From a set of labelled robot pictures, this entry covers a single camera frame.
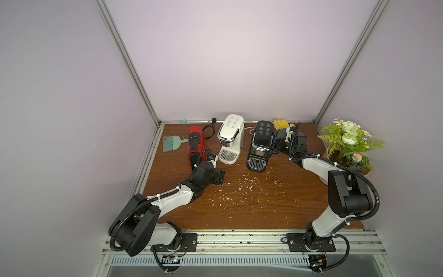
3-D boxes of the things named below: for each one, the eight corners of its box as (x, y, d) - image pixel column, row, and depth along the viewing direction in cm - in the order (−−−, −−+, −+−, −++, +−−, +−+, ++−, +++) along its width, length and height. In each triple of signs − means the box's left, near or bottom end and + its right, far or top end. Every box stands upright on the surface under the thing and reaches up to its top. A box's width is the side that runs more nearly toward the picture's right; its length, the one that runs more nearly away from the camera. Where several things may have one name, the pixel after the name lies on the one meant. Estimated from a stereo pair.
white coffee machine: (219, 164, 101) (217, 139, 83) (220, 140, 113) (218, 114, 95) (242, 164, 101) (245, 139, 83) (240, 140, 113) (243, 114, 95)
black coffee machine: (246, 170, 98) (250, 146, 80) (251, 145, 110) (256, 119, 92) (265, 175, 96) (274, 151, 78) (269, 149, 108) (277, 122, 90)
